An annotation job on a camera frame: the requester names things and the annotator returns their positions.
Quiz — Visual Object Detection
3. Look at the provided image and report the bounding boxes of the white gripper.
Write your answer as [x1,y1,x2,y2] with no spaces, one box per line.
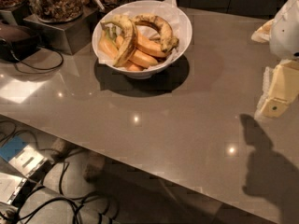
[251,0,299,119]

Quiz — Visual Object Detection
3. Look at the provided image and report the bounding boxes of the brown spotted curved banana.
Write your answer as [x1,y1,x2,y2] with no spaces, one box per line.
[133,13,179,53]

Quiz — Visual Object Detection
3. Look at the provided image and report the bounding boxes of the yellow banana upper right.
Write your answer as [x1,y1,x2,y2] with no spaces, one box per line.
[136,33,168,58]

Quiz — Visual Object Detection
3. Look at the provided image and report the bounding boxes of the yellow banana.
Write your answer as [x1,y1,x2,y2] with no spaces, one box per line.
[98,28,118,59]
[114,35,158,68]
[136,33,168,58]

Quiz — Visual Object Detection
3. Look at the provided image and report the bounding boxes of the yellow banana middle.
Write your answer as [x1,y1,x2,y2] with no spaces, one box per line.
[114,35,158,68]

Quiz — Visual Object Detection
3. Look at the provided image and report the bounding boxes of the spotted banana with green stem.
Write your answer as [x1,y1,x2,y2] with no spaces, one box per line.
[100,14,137,67]

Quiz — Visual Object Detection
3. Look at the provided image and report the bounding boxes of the yellow banana left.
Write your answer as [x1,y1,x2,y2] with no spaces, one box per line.
[98,28,118,59]

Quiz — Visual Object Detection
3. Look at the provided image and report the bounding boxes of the glass jar of nuts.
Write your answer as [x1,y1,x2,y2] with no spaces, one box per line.
[28,0,83,23]

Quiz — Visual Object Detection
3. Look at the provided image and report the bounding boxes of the dark round appliance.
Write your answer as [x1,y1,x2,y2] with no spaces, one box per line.
[0,20,40,62]

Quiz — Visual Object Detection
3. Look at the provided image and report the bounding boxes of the blue paper sheet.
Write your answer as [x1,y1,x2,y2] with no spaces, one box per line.
[0,136,27,161]

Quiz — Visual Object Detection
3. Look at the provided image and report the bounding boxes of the black appliance cable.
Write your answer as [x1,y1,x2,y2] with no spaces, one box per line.
[0,37,64,75]

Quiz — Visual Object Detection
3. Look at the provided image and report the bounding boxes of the black floor cables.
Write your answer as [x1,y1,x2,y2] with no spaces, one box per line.
[0,119,120,224]

